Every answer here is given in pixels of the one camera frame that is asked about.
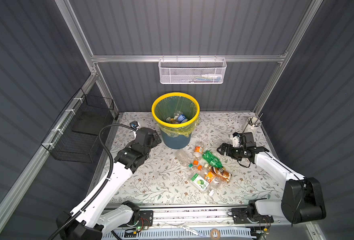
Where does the white wire wall basket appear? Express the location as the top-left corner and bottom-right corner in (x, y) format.
(158, 58), (227, 85)

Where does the lime label clear bottle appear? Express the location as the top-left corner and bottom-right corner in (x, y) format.
(188, 164), (215, 197)

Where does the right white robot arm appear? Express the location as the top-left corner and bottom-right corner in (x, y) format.
(217, 132), (327, 225)

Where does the floral table mat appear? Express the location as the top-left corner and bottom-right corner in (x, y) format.
(110, 112), (283, 205)

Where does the white cup with tools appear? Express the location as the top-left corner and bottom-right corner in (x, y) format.
(243, 116), (262, 134)

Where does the clear crushed bottle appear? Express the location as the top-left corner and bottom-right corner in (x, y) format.
(175, 149), (192, 167)

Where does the white tube in basket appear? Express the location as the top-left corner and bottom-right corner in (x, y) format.
(197, 74), (223, 82)

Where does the blue label water bottle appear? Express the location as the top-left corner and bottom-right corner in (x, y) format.
(174, 111), (188, 124)

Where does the teal bin yellow rim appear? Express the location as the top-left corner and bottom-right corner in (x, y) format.
(151, 92), (201, 150)

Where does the orange label small bottle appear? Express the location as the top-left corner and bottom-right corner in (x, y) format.
(193, 141), (204, 159)

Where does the black wire side basket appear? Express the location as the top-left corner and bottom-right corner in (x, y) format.
(41, 90), (115, 164)

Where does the green plastic bottle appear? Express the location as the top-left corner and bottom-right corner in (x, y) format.
(202, 151), (223, 169)

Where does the tape roll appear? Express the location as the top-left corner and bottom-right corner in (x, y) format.
(210, 228), (221, 240)

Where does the orange cap clear bottle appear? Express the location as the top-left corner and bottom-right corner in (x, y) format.
(188, 160), (204, 174)

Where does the brown tea bottle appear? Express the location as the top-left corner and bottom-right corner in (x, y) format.
(205, 164), (232, 184)

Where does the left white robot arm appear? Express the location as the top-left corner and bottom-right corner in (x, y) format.
(49, 121), (162, 240)

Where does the orange label bottle near lime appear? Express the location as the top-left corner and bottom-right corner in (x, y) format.
(200, 167), (221, 189)

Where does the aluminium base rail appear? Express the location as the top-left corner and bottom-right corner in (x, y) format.
(74, 205), (316, 229)

